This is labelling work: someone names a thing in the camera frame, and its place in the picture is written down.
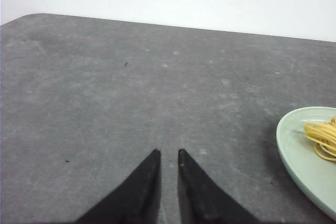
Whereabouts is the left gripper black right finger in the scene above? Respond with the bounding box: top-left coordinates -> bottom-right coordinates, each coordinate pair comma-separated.
177,149 -> 259,223

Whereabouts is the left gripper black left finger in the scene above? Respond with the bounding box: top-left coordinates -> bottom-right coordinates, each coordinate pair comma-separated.
75,149 -> 161,223

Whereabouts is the yellow vermicelli bundle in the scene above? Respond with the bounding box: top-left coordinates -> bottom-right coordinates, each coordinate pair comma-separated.
303,116 -> 335,162

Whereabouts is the light green plate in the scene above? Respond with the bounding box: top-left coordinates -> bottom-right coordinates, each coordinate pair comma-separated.
276,106 -> 335,220

